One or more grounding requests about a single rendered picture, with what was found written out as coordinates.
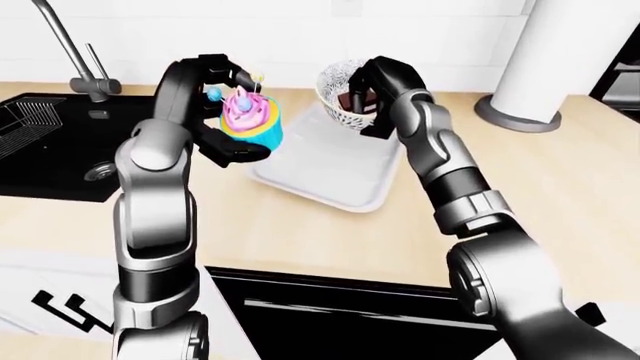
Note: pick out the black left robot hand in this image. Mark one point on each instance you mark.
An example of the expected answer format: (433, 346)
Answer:
(220, 144)

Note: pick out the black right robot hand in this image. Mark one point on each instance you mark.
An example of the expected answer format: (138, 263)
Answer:
(389, 80)

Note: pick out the chocolate cake slice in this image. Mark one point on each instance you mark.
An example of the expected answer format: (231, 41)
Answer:
(369, 104)

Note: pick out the colourful frosted cupcake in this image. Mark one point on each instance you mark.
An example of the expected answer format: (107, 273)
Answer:
(252, 120)

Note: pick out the white rectangular tray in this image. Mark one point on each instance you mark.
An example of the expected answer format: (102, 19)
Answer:
(330, 165)

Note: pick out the silver sink drain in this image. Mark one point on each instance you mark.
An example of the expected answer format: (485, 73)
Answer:
(101, 173)

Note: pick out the white column with grey base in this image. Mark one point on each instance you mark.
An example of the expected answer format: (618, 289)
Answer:
(542, 60)

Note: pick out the black kitchen sink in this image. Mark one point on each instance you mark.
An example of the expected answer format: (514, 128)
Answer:
(55, 146)

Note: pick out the grey kitchen faucet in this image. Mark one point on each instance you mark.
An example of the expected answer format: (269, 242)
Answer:
(75, 56)

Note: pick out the black oven front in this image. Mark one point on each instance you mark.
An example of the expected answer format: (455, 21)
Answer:
(350, 315)

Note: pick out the black shelf unit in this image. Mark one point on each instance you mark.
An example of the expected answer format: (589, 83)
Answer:
(620, 75)

